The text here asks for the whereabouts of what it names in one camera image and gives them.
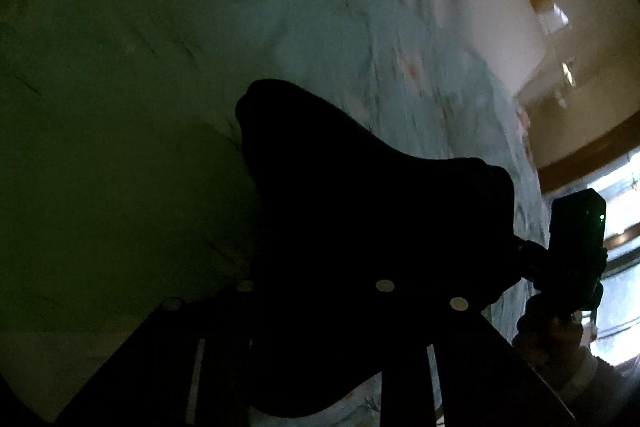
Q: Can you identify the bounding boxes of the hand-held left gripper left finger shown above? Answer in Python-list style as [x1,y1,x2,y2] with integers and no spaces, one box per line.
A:
[55,279,261,427]

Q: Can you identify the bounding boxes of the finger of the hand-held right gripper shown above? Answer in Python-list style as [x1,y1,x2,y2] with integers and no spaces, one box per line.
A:
[511,238,551,289]

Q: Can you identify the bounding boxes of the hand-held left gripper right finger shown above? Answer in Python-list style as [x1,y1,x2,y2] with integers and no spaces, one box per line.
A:
[372,278,576,427]

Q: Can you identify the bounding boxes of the black pants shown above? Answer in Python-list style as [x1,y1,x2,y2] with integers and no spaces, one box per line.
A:
[235,78,531,419]

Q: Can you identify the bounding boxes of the person's right hand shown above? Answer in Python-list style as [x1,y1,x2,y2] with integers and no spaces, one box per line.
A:
[512,294,598,374]

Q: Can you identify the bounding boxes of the window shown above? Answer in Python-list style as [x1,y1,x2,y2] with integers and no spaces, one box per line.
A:
[585,154,640,365]

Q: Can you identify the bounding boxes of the beige wooden wardrobe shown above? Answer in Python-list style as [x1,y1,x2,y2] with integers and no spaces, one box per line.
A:
[515,0,640,195]

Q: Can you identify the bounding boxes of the teal floral bed sheet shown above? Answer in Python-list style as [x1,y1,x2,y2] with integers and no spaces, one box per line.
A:
[0,0,548,427]

